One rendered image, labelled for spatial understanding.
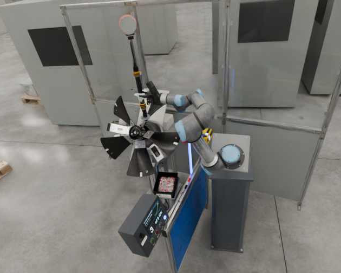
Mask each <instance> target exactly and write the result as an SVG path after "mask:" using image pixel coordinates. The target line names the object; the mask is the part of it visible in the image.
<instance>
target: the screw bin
mask: <svg viewBox="0 0 341 273"><path fill-rule="evenodd" d="M162 176H163V177H176V181H175V185H174V190H173V192H159V191H157V188H158V184H159V181H160V178H161V177H162ZM177 183H178V173H174V172H158V176H157V179H156V182H155V185H154V188H153V193H154V195H158V196H159V197H162V198H174V197H175V191H176V186H177Z"/></svg>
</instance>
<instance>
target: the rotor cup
mask: <svg viewBox="0 0 341 273"><path fill-rule="evenodd" d="M134 131H136V133H135V134H134ZM147 131H150V130H149V128H148V127H147V126H144V128H143V127H142V126H141V125H140V126H138V125H134V126H131V128H130V129H129V137H130V138H131V139H133V140H137V141H140V140H145V141H147V140H148V139H145V138H143V136H144V135H145V133H146V132H147ZM142 133H143V134H142Z"/></svg>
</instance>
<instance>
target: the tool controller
mask: <svg viewBox="0 0 341 273"><path fill-rule="evenodd" d="M164 215H166V219H165V220H164V219H163V216H164ZM168 219H169V215H168V213H167V212H166V210H165V208H164V206H163V204H162V202H161V200H160V198H159V196H158V195H154V194H145V193H143V194H142V196H141V197H140V199H139V200H138V201H137V203H136V204H135V206H134V207H133V209H132V210H131V212H130V213H129V215H128V216H127V218H126V219H125V221H124V222H123V224H122V225H121V226H120V228H119V229H118V233H119V234H120V236H121V237H122V239H123V240H124V242H125V243H126V245H127V246H128V247H129V249H130V250H131V252H132V253H133V254H137V255H140V256H143V257H147V258H148V257H149V255H150V253H151V251H152V250H153V248H154V246H155V244H156V242H157V240H158V238H159V237H160V235H161V233H162V230H163V228H164V227H165V225H166V223H167V221H168ZM160 222H161V223H162V227H159V224H160ZM151 223H153V225H154V227H155V230H154V232H153V234H152V236H150V234H149V232H148V229H149V227H150V225H151ZM156 230H158V234H157V235H155V231H156ZM151 238H154V242H153V243H151V242H150V240H151Z"/></svg>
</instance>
